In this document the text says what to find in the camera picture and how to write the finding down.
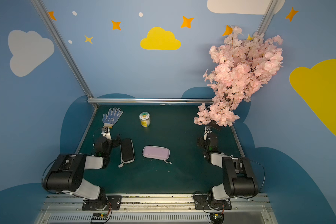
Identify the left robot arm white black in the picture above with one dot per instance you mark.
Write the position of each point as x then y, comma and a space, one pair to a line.
67, 171

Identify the white blue dotted work glove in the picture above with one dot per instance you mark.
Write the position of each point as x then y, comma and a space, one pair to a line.
111, 117

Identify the pink artificial cherry blossom branch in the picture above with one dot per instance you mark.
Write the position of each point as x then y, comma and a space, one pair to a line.
243, 67

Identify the small circuit board left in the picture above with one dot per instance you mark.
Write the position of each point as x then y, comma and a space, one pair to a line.
99, 218

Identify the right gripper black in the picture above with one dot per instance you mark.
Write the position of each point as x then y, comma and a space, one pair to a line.
209, 134

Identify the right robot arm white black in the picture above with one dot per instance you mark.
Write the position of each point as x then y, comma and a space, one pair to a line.
239, 179

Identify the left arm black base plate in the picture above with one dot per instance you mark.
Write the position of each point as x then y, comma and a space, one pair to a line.
107, 203

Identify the yellow jar with green lid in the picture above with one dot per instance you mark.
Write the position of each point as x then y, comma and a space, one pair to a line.
145, 119

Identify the aluminium mounting rail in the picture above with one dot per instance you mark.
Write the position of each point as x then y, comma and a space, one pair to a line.
156, 209

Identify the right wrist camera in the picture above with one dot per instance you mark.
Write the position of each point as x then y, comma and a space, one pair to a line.
207, 130

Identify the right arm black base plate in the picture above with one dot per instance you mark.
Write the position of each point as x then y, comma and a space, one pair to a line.
207, 202

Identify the black grey zippered umbrella case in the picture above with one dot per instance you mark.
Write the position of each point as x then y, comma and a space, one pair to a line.
126, 151

